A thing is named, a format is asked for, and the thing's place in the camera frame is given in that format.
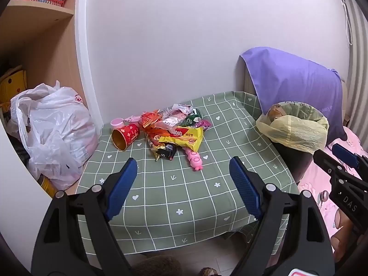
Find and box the white air conditioner cable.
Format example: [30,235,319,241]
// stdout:
[341,0,354,46]

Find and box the purple pillow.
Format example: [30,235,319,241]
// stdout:
[240,47,348,141]

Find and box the yellow wafer packet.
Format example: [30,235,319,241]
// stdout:
[159,126,204,153]

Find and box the pink floral blanket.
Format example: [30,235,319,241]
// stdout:
[297,126,368,265]

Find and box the black waste bin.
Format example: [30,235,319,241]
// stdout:
[270,138,317,187]

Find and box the wooden shelf unit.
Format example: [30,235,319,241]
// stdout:
[0,0,104,199]

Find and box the yellow tin can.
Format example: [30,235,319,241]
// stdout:
[39,174,58,199]

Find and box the yellow plastic bin liner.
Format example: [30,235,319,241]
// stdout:
[256,101,330,154]

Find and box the red paper cup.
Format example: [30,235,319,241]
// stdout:
[112,123,141,151]

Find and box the brown fuzzy slipper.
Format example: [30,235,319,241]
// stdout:
[131,254,183,276]
[198,267,222,276]

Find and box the pink caterpillar toy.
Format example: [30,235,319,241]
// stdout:
[182,146,204,171]

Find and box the person's right hand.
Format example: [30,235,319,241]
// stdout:
[332,211,359,253]

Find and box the silver pink foil wrapper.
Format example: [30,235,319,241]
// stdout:
[157,103,194,131]

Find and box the green white milk carton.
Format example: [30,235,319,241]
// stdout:
[180,108,204,127]

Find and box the dark snack wrapper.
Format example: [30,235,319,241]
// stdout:
[149,142,177,161]

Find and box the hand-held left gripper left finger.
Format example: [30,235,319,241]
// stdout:
[31,158,138,276]

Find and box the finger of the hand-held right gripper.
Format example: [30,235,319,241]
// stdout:
[313,149,345,176]
[332,144,368,170]

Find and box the green checked tablecloth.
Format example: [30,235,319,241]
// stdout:
[75,91,299,255]

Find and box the orange snack packet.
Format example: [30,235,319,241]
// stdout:
[145,126,173,144]

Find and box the white plastic bag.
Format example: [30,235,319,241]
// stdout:
[7,80,98,190]

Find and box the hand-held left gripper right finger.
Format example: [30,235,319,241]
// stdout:
[228,156,335,276]

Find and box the yellow box on shelf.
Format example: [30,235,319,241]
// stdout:
[0,67,28,104]

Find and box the beige bed headboard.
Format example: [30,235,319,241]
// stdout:
[242,63,259,95]

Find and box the beige pleated curtain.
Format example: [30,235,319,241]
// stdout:
[343,0,368,138]

